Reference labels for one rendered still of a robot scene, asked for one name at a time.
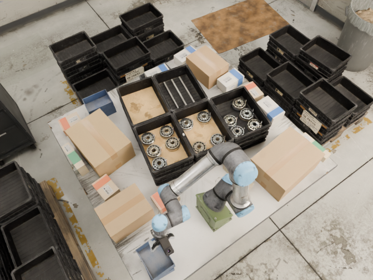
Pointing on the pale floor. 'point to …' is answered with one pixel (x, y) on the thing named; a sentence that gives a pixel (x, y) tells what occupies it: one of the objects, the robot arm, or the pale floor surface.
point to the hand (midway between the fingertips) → (163, 245)
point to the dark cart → (12, 128)
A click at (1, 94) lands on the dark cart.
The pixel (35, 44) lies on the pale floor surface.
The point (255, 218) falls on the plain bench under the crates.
